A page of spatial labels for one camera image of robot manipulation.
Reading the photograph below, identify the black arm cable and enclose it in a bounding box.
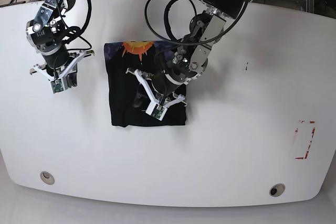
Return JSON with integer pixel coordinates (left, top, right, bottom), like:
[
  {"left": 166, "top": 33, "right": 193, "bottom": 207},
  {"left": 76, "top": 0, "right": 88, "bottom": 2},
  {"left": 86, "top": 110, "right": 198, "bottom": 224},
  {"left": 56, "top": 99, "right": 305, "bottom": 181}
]
[
  {"left": 144, "top": 0, "right": 253, "bottom": 104},
  {"left": 46, "top": 0, "right": 93, "bottom": 78}
]

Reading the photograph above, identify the right table grommet hole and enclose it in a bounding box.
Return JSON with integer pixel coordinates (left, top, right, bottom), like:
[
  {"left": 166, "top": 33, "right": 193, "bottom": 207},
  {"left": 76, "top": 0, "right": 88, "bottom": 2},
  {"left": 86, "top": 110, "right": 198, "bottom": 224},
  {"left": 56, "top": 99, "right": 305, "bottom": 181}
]
[{"left": 269, "top": 184, "right": 286, "bottom": 197}]

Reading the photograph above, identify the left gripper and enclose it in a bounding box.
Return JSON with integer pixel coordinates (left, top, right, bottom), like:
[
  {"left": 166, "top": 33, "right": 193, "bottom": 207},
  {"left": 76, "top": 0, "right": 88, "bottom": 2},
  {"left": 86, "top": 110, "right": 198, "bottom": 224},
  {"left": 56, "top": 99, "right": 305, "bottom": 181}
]
[{"left": 151, "top": 60, "right": 200, "bottom": 97}]

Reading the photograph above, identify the red tape rectangle marking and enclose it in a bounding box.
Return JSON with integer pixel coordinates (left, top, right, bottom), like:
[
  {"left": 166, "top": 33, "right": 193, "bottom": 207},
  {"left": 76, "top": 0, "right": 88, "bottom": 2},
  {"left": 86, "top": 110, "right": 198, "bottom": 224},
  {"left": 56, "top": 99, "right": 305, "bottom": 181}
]
[{"left": 292, "top": 120, "right": 316, "bottom": 160}]

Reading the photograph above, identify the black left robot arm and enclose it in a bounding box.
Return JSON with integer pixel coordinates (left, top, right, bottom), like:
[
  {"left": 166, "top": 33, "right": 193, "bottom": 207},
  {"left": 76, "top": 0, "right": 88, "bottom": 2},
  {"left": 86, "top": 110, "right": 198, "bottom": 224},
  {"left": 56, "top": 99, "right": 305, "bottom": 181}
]
[{"left": 152, "top": 0, "right": 248, "bottom": 97}]

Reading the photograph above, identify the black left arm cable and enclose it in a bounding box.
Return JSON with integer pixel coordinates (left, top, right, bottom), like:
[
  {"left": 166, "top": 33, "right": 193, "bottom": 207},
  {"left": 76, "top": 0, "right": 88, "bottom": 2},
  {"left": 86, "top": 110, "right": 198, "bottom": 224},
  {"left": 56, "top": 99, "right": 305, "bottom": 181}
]
[{"left": 144, "top": 0, "right": 253, "bottom": 104}]

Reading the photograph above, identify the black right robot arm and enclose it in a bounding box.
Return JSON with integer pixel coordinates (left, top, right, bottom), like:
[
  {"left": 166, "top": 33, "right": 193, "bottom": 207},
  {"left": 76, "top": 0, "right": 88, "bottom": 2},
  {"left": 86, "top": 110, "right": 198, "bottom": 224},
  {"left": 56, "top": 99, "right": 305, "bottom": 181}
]
[{"left": 26, "top": 0, "right": 94, "bottom": 93}]

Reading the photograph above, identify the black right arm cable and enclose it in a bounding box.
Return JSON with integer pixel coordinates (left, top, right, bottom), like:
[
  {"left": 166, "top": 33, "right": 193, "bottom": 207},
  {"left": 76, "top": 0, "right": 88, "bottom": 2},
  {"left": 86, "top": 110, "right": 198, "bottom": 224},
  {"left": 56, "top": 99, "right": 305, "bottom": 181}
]
[{"left": 46, "top": 0, "right": 93, "bottom": 78}]

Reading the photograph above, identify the black t-shirt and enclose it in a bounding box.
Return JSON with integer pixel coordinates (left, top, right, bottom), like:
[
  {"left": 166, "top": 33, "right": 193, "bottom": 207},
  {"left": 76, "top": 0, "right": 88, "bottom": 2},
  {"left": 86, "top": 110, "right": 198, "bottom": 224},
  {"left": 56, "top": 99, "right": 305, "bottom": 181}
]
[{"left": 104, "top": 41, "right": 187, "bottom": 127}]

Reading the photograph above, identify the table grommet hole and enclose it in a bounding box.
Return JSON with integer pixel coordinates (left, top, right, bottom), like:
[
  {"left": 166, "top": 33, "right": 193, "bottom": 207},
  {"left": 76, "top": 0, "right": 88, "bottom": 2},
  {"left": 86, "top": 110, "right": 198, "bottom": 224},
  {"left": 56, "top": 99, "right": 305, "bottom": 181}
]
[
  {"left": 40, "top": 172, "right": 55, "bottom": 185},
  {"left": 269, "top": 184, "right": 286, "bottom": 197}
]

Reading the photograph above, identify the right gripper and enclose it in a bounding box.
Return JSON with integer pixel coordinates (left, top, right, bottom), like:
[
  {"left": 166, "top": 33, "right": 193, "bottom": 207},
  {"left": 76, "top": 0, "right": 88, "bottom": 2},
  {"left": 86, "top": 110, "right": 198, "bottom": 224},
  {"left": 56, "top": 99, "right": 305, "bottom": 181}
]
[{"left": 26, "top": 20, "right": 79, "bottom": 89}]

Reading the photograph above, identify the left table grommet hole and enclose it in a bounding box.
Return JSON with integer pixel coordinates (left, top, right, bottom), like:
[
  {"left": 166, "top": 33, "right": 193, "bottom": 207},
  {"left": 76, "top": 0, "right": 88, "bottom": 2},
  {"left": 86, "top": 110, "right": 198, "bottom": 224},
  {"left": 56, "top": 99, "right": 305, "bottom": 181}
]
[{"left": 40, "top": 172, "right": 55, "bottom": 185}]

